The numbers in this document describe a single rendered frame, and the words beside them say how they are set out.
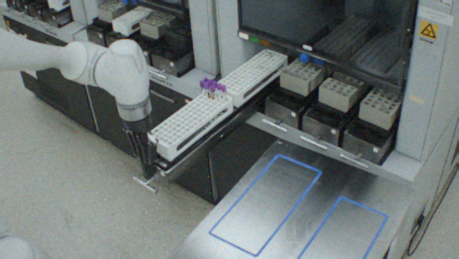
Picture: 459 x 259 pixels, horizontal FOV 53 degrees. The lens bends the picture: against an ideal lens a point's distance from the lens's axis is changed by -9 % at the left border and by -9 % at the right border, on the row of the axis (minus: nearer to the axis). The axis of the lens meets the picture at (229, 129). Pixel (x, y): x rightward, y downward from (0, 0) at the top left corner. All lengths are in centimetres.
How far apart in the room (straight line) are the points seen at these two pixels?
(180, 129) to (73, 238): 111
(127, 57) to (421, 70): 80
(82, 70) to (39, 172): 161
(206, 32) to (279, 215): 83
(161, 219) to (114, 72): 129
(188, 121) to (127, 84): 35
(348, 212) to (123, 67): 68
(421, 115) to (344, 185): 33
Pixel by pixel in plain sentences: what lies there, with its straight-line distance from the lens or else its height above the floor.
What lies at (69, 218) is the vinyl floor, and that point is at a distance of 254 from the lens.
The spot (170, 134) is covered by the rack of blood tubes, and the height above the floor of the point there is 87.
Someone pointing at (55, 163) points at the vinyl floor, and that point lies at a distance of 288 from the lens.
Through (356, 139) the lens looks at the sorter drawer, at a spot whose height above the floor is 80.
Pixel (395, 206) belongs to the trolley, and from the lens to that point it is 135.
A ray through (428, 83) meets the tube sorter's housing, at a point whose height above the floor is 103.
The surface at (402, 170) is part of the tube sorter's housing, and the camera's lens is 158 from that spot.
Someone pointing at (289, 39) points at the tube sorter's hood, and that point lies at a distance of 161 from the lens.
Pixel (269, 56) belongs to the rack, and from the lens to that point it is 182.
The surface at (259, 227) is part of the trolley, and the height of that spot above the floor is 82.
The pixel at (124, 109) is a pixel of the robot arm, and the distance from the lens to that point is 131.
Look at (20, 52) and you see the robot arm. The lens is 99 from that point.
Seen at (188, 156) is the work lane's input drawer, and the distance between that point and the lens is 150.
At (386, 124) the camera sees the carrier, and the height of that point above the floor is 84.
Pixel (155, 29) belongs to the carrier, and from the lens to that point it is 206.
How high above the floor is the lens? 180
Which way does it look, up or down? 39 degrees down
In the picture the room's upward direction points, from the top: 4 degrees counter-clockwise
